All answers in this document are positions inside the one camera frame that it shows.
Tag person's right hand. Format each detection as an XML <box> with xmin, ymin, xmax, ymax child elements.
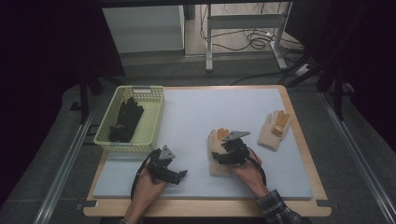
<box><xmin>229</xmin><ymin>153</ymin><xmax>271</xmax><ymax>196</ymax></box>

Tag white power strip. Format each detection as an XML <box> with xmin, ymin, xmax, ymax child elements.
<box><xmin>294</xmin><ymin>63</ymin><xmax>313</xmax><ymax>77</ymax></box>

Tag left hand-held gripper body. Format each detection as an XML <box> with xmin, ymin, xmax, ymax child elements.
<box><xmin>147</xmin><ymin>144</ymin><xmax>180</xmax><ymax>185</ymax></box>

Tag white cabinet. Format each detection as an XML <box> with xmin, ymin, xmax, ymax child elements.
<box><xmin>102</xmin><ymin>5</ymin><xmax>186</xmax><ymax>54</ymax></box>

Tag white foam mat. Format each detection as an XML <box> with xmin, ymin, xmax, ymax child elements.
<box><xmin>92</xmin><ymin>88</ymin><xmax>314</xmax><ymax>200</ymax></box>

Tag white metal desk frame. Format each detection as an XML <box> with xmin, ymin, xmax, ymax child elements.
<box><xmin>205</xmin><ymin>1</ymin><xmax>294</xmax><ymax>73</ymax></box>

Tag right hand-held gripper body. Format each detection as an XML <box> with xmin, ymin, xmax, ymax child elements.
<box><xmin>221</xmin><ymin>130</ymin><xmax>251</xmax><ymax>166</ymax></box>

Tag person's left hand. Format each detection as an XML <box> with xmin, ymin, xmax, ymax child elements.
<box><xmin>132</xmin><ymin>169</ymin><xmax>168</xmax><ymax>216</ymax></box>

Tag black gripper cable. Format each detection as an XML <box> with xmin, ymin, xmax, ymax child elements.
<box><xmin>247</xmin><ymin>147</ymin><xmax>268</xmax><ymax>187</ymax></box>
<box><xmin>130</xmin><ymin>148</ymin><xmax>162</xmax><ymax>201</ymax></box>

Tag metal floor rail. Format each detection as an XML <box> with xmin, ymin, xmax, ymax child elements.
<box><xmin>319</xmin><ymin>91</ymin><xmax>396</xmax><ymax>224</ymax></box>
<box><xmin>32</xmin><ymin>92</ymin><xmax>101</xmax><ymax>224</ymax></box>

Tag black glove with white logo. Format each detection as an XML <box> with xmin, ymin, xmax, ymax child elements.
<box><xmin>107</xmin><ymin>104</ymin><xmax>138</xmax><ymax>144</ymax></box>

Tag yellow-green plastic basket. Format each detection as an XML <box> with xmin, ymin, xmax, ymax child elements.
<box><xmin>93</xmin><ymin>85</ymin><xmax>165</xmax><ymax>154</ymax></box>

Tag cream glove orange fingertips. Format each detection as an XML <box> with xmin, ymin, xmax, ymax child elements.
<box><xmin>207</xmin><ymin>127</ymin><xmax>238</xmax><ymax>178</ymax></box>

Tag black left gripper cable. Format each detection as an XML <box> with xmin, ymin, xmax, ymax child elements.
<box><xmin>130</xmin><ymin>148</ymin><xmax>162</xmax><ymax>201</ymax></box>

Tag long black floor cable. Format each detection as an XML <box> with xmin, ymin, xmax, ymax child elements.
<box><xmin>230</xmin><ymin>70</ymin><xmax>292</xmax><ymax>86</ymax></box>

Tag tangle of black floor cables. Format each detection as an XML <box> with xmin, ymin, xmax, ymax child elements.
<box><xmin>199</xmin><ymin>3</ymin><xmax>305</xmax><ymax>53</ymax></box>

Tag black metal stand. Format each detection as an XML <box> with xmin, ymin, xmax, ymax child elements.
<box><xmin>78</xmin><ymin>72</ymin><xmax>126</xmax><ymax>125</ymax></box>
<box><xmin>317</xmin><ymin>55</ymin><xmax>355</xmax><ymax>122</ymax></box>

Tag cream glove with small tag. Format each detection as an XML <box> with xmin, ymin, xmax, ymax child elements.
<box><xmin>257</xmin><ymin>109</ymin><xmax>291</xmax><ymax>152</ymax></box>

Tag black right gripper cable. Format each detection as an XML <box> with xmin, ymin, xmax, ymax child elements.
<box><xmin>247</xmin><ymin>147</ymin><xmax>268</xmax><ymax>187</ymax></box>

